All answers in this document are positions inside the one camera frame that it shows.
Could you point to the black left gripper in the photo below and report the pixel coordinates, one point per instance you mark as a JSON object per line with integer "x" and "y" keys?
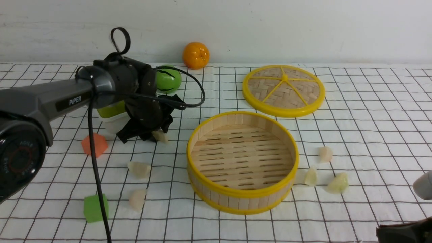
{"x": 146, "y": 115}

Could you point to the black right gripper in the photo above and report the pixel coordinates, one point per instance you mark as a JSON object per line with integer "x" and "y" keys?
{"x": 414, "y": 232}

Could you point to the white dumpling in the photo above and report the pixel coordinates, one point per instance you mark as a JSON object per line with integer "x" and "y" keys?
{"x": 139, "y": 169}
{"x": 160, "y": 136}
{"x": 310, "y": 178}

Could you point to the pinkish dumpling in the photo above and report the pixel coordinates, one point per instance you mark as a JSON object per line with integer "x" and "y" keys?
{"x": 325, "y": 154}
{"x": 137, "y": 199}

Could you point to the greenish dumpling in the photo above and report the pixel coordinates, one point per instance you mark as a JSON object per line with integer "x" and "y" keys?
{"x": 339, "y": 184}

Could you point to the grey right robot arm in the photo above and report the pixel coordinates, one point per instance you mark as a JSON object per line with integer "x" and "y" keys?
{"x": 423, "y": 186}

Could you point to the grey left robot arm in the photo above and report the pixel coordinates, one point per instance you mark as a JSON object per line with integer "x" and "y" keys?
{"x": 26, "y": 112}

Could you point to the bamboo steamer tray yellow rim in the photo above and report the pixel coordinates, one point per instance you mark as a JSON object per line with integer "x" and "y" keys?
{"x": 242, "y": 162}

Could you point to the bamboo steamer lid yellow rim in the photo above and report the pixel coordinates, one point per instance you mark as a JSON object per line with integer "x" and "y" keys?
{"x": 283, "y": 91}

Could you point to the green lid white box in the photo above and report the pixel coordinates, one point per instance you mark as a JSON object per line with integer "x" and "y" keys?
{"x": 114, "y": 117}

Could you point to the orange foam cube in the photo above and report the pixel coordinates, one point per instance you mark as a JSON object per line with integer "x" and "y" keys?
{"x": 100, "y": 144}

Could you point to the green toy ball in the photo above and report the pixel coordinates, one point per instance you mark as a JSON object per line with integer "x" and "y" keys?
{"x": 168, "y": 80}

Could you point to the orange toy fruit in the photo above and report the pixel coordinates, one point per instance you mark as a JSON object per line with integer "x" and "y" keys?
{"x": 195, "y": 55}

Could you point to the green foam cube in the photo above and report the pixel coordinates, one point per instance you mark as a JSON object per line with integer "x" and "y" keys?
{"x": 92, "y": 210}

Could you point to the white checkered tablecloth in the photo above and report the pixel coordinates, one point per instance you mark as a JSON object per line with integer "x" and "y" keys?
{"x": 376, "y": 119}

